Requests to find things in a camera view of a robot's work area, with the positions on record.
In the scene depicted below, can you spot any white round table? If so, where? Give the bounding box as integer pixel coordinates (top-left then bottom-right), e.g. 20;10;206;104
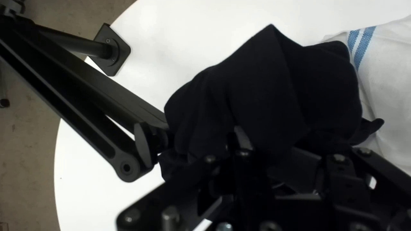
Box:
55;0;411;231

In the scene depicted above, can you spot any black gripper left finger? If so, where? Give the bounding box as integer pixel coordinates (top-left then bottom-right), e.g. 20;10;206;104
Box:
116;153;242;231

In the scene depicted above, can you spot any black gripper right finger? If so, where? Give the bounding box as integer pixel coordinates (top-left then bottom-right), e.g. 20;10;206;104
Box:
295;149;411;231

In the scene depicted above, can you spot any black shirt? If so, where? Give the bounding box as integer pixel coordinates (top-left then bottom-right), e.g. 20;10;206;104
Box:
160;24;385;180

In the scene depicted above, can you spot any black clamp-on stand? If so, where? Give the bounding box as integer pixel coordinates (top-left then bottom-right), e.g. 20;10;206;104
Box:
0;0;169;182

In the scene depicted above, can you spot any white folded towel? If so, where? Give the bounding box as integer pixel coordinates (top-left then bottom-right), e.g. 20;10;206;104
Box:
326;16;411;175

